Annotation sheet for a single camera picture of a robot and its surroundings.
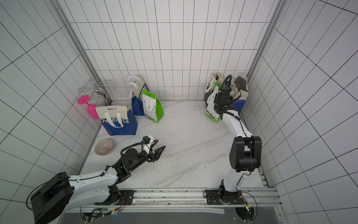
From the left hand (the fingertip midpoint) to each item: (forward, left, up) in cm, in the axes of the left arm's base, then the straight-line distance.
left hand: (160, 145), depth 80 cm
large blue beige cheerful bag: (+15, +28, +4) cm, 32 cm away
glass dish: (+3, +39, -10) cm, 40 cm away
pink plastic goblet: (+21, +46, +7) cm, 51 cm away
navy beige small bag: (+47, -38, +13) cm, 62 cm away
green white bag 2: (+24, +7, +5) cm, 26 cm away
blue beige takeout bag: (+34, -51, +13) cm, 63 cm away
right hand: (+31, -42, +14) cm, 54 cm away
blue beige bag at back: (+38, +19, +13) cm, 44 cm away
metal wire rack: (+33, +42, +16) cm, 56 cm away
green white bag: (+30, -34, -5) cm, 46 cm away
